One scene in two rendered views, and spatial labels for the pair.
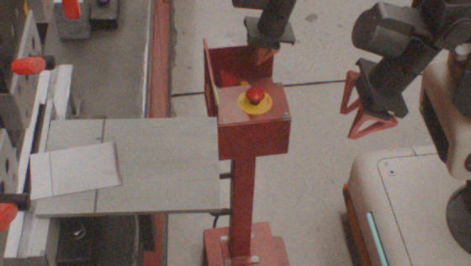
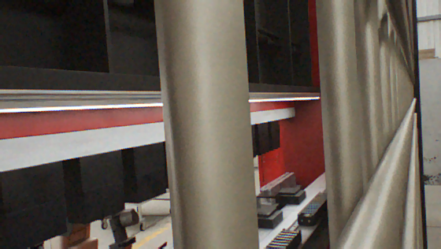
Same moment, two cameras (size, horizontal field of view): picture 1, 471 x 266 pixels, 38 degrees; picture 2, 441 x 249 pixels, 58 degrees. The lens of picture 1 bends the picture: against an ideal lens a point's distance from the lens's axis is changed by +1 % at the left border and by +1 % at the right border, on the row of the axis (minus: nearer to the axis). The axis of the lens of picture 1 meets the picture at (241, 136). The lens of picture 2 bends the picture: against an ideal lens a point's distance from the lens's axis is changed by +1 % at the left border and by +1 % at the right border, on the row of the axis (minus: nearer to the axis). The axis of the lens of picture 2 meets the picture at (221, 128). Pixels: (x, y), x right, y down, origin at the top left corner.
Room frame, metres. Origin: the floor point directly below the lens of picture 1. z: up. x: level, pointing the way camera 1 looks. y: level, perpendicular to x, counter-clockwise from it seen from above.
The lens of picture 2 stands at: (2.31, 1.22, 1.43)
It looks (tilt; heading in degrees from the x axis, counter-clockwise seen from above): 3 degrees down; 211
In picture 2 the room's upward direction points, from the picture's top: 4 degrees counter-clockwise
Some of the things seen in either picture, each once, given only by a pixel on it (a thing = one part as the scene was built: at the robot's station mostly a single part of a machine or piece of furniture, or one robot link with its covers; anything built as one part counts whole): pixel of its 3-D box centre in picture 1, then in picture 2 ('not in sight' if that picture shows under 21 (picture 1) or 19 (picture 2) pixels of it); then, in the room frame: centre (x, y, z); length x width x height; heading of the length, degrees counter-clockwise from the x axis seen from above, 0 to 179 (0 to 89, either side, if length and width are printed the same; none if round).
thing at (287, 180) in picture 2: not in sight; (279, 187); (0.09, 0.27, 0.92); 0.50 x 0.06 x 0.10; 5
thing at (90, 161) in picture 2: not in sight; (92, 184); (1.61, 0.39, 1.26); 0.15 x 0.09 x 0.17; 5
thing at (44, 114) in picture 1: (37, 152); not in sight; (0.67, 0.32, 0.98); 0.20 x 0.03 x 0.03; 5
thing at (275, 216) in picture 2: not in sight; (246, 215); (0.98, 0.50, 1.01); 0.26 x 0.12 x 0.05; 95
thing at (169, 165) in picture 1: (132, 164); not in sight; (0.65, 0.16, 1.00); 0.26 x 0.18 x 0.01; 95
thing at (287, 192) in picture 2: not in sight; (275, 195); (0.63, 0.47, 1.01); 0.26 x 0.12 x 0.05; 95
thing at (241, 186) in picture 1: (241, 194); not in sight; (1.04, -0.01, 0.39); 0.05 x 0.05 x 0.54; 11
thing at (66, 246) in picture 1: (84, 186); not in sight; (0.68, 0.26, 0.89); 0.30 x 0.05 x 0.03; 5
